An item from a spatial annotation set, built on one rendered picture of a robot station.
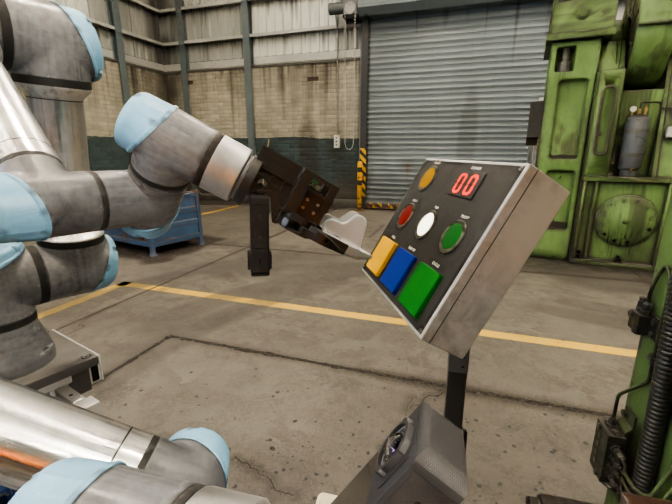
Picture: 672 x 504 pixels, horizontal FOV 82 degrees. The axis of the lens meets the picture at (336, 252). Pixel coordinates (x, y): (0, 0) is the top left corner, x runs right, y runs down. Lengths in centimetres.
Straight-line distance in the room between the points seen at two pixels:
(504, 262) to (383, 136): 772
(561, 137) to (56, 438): 494
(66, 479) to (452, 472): 23
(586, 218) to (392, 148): 431
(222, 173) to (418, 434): 39
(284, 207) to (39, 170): 27
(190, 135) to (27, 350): 57
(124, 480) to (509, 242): 50
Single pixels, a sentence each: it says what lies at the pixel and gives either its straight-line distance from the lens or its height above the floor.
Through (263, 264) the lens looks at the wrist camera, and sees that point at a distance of 53.
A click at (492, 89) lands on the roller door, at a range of 814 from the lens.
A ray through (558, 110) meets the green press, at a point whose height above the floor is 163.
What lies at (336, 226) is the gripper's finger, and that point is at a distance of 54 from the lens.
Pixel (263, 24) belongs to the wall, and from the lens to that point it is 967.
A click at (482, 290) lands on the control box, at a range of 59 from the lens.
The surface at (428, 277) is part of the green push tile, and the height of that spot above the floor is 103.
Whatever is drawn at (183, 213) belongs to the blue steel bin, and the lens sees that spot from 529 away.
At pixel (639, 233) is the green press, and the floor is 39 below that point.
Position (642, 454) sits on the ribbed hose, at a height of 86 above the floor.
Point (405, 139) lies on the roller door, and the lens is 816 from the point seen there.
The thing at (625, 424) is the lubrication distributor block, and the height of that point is 85.
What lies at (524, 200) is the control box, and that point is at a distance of 59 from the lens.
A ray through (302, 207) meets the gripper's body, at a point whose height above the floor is 114.
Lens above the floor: 122
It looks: 15 degrees down
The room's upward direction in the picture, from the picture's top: straight up
